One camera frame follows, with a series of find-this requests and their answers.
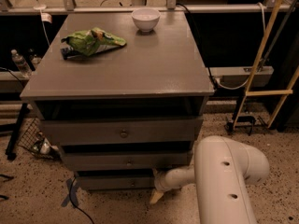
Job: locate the dark plastic bottle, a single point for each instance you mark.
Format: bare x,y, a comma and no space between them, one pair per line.
34,58

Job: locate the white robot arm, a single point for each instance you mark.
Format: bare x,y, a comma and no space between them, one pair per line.
222,170

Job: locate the grey top drawer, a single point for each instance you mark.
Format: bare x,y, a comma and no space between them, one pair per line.
99,132

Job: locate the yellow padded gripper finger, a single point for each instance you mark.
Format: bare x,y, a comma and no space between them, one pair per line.
155,196

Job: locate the black wire basket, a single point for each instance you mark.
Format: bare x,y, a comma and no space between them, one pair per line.
35,142

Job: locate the blue tape cross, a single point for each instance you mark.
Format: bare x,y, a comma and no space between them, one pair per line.
71,196

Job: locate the black stand leg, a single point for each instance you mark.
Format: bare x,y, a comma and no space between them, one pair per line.
11,155

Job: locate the green chip bag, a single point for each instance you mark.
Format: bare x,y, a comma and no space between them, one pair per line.
89,42

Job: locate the grey drawer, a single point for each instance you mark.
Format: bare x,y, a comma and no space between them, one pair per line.
99,132
116,179
125,160

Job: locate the metal rail frame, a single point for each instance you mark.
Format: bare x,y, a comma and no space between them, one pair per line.
149,3

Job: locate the grey bottom drawer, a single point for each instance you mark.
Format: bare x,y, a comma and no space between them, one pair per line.
116,179

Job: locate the white ceramic bowl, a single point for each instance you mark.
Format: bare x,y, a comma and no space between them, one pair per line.
145,19

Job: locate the yellow wooden ladder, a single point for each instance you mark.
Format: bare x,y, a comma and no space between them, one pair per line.
260,61

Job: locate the grey middle drawer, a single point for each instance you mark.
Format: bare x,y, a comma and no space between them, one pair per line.
125,160

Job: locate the clear plastic water bottle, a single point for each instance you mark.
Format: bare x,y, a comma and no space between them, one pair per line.
21,63

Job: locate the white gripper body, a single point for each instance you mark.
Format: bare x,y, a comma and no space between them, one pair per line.
163,181

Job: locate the grey drawer cabinet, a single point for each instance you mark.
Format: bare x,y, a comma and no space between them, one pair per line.
160,75

